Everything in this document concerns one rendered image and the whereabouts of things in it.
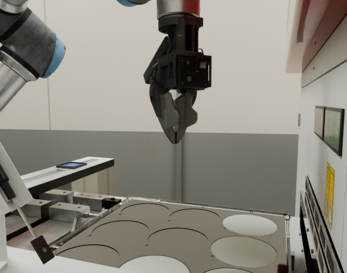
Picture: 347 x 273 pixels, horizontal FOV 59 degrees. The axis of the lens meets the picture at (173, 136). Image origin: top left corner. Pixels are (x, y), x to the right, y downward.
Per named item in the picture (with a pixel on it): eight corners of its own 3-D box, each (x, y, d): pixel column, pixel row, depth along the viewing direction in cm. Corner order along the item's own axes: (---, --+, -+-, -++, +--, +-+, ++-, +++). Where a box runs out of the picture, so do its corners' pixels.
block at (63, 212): (90, 218, 66) (89, 205, 66) (80, 224, 63) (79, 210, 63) (59, 214, 69) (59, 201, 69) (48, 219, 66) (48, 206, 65)
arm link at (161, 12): (149, 0, 54) (189, 7, 58) (149, 26, 55) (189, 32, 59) (168, -16, 48) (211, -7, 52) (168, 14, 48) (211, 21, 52)
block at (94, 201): (109, 206, 74) (109, 194, 73) (102, 211, 71) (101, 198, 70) (81, 202, 76) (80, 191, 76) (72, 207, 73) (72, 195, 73)
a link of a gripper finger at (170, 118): (171, 147, 50) (171, 90, 50) (156, 143, 56) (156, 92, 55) (188, 145, 52) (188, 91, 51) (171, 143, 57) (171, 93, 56)
